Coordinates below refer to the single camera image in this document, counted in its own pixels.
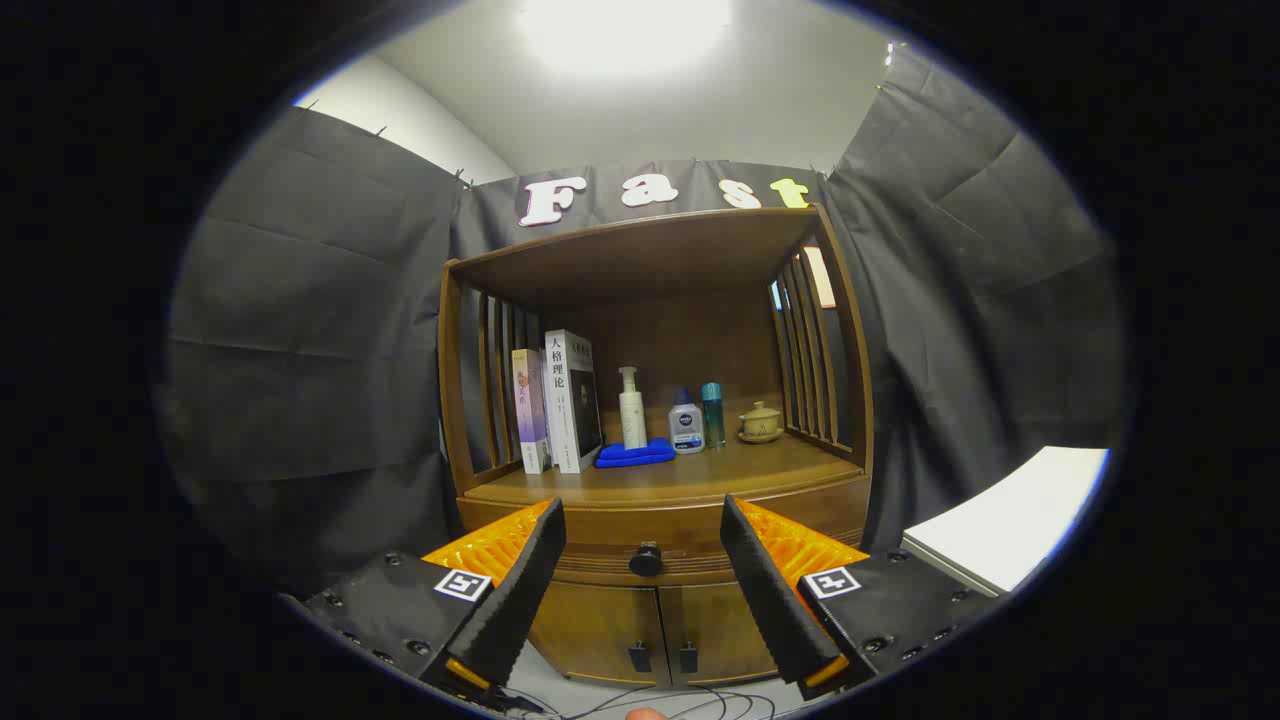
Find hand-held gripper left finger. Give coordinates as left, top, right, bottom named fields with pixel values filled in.
left=300, top=497, right=567, bottom=701

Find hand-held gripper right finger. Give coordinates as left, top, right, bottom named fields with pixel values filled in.
left=720, top=494, right=1001, bottom=701

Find brown wooden drawer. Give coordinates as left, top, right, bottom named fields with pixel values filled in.
left=458, top=478, right=871, bottom=588

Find wooden cabinet door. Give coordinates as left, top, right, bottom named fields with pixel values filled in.
left=530, top=580, right=673, bottom=689
left=657, top=583, right=779, bottom=689

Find wooden countertop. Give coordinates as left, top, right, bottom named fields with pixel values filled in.
left=465, top=425, right=863, bottom=506

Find brown wooden cabinet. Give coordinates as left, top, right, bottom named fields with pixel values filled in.
left=437, top=205, right=876, bottom=691

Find blue folded cloth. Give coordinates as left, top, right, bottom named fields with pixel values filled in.
left=595, top=437, right=678, bottom=469

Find purple book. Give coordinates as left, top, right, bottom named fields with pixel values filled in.
left=511, top=348, right=553, bottom=475

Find yellow lidded teacup with saucer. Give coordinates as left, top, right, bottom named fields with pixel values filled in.
left=738, top=401, right=785, bottom=444

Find white bottle blue pump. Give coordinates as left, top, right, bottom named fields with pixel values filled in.
left=668, top=388, right=706, bottom=456

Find white thick book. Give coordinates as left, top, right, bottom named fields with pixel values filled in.
left=543, top=329, right=604, bottom=474

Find white side table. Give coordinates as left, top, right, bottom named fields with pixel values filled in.
left=900, top=446, right=1111, bottom=598

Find black backdrop cloth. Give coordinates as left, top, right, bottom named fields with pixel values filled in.
left=165, top=45, right=1126, bottom=601

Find black cables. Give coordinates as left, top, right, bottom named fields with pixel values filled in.
left=490, top=683, right=781, bottom=720

